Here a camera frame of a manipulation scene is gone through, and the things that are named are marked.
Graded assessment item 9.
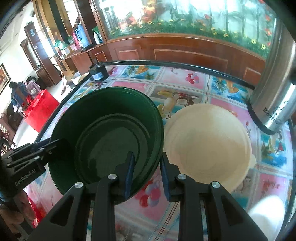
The large white foam bowl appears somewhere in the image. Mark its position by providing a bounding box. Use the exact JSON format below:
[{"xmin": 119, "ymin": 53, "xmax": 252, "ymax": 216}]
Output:
[{"xmin": 248, "ymin": 195, "xmax": 285, "ymax": 240}]

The dark green plastic bowl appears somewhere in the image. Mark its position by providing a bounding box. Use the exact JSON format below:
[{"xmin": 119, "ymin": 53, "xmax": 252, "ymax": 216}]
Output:
[{"xmin": 49, "ymin": 87, "xmax": 164, "ymax": 196}]

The cream ribbed plastic bowl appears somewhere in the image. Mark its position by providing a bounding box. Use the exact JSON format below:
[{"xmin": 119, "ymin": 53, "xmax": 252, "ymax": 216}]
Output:
[{"xmin": 164, "ymin": 104, "xmax": 256, "ymax": 192}]

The red scalloped glass plate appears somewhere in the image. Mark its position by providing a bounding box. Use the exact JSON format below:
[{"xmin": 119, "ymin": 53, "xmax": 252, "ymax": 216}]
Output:
[{"xmin": 28, "ymin": 197, "xmax": 46, "ymax": 228}]

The red gift bag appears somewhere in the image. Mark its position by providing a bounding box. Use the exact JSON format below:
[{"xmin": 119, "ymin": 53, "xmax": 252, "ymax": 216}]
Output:
[{"xmin": 25, "ymin": 89, "xmax": 59, "ymax": 133}]

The seated person in blue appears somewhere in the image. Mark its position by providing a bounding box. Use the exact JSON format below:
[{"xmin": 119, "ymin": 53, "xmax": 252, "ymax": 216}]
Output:
[{"xmin": 9, "ymin": 81, "xmax": 30, "ymax": 110}]

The colourful fruit pattern tablecloth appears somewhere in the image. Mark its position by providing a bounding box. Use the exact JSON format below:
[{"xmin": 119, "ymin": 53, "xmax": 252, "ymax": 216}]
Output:
[{"xmin": 41, "ymin": 65, "xmax": 295, "ymax": 240}]

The small black electric motor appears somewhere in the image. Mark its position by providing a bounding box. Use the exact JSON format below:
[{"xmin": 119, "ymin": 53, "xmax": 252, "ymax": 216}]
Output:
[{"xmin": 88, "ymin": 64, "xmax": 109, "ymax": 81}]

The pink thermos flask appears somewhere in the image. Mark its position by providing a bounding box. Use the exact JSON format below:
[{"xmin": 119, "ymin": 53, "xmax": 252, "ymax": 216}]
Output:
[{"xmin": 72, "ymin": 32, "xmax": 80, "ymax": 49}]

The blue thermos flask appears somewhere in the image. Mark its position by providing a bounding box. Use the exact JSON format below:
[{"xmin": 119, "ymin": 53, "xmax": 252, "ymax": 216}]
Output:
[{"xmin": 75, "ymin": 24, "xmax": 90, "ymax": 48}]

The stainless steel thermos jug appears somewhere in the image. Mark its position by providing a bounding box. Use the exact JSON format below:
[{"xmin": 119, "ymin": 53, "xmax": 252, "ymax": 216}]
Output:
[{"xmin": 247, "ymin": 19, "xmax": 295, "ymax": 135}]

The white spray bottle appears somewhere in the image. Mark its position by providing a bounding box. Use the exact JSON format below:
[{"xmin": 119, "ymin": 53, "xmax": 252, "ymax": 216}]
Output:
[{"xmin": 93, "ymin": 32, "xmax": 100, "ymax": 45}]

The framed wall painting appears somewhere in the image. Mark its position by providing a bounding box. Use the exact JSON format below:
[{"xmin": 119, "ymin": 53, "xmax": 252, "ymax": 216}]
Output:
[{"xmin": 0, "ymin": 64, "xmax": 11, "ymax": 94}]

